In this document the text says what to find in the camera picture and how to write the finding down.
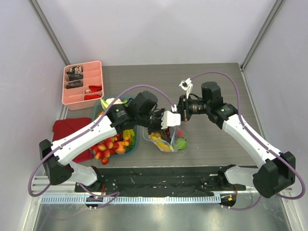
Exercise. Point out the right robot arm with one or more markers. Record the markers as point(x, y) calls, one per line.
point(272, 173)

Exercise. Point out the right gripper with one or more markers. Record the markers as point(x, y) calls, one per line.
point(184, 109)

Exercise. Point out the white cable duct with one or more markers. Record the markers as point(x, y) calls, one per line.
point(88, 199)

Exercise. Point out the teal food tray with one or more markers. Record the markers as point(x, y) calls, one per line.
point(133, 144)

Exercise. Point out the orange peach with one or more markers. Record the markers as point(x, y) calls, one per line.
point(123, 147)

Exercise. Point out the red chili pepper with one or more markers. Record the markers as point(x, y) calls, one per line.
point(181, 134)

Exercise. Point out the purple grape bunch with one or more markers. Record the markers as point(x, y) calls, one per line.
point(169, 135)

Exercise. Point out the pink compartment organizer box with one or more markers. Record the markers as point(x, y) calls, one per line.
point(82, 85)

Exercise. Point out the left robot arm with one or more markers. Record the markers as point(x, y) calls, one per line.
point(58, 157)

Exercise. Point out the yellow pear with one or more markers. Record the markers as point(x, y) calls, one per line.
point(163, 145)

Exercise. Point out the orange pineapple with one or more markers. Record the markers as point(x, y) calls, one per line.
point(99, 114)

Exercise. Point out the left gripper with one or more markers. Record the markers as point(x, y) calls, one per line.
point(158, 128)

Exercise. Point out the white cauliflower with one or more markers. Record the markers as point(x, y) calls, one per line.
point(105, 103)

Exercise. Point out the clear zip top bag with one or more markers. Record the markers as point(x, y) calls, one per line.
point(147, 137)

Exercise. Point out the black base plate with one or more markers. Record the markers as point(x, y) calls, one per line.
point(165, 181)

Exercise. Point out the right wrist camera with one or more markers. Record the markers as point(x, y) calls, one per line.
point(187, 86)

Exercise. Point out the red cloth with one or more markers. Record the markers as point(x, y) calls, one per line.
point(66, 127)

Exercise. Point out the brown longan bunch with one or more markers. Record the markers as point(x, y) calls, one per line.
point(156, 135)

